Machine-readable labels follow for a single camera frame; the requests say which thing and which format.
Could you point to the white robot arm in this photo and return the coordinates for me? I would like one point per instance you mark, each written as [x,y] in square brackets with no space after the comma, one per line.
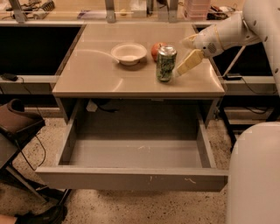
[253,185]

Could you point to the green soda can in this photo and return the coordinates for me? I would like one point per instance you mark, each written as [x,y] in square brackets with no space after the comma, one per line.
[166,60]

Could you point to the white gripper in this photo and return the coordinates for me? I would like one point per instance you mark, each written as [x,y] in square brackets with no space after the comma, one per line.
[206,41]

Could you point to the red apple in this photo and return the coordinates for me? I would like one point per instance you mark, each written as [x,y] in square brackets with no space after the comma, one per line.
[155,48]

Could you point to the brown padded chair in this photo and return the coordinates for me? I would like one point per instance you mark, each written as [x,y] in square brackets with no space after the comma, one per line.
[17,128]

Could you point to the black power adapter left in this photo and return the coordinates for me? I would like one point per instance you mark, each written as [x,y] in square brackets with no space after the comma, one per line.
[9,77]

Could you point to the grey open top drawer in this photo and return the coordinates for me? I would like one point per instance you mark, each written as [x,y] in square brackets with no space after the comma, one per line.
[136,145]

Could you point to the pink plastic container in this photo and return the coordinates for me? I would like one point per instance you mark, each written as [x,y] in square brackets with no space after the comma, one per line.
[196,9]

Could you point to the grey drawer cabinet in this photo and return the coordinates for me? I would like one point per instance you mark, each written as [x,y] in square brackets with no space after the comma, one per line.
[91,72]

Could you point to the black power adapter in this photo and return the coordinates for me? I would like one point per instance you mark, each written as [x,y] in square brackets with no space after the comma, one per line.
[9,77]
[232,77]

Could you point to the black power adapter right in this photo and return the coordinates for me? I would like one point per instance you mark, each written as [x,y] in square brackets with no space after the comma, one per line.
[232,77]

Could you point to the white paper bowl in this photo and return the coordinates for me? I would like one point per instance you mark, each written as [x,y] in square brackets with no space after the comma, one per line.
[129,54]

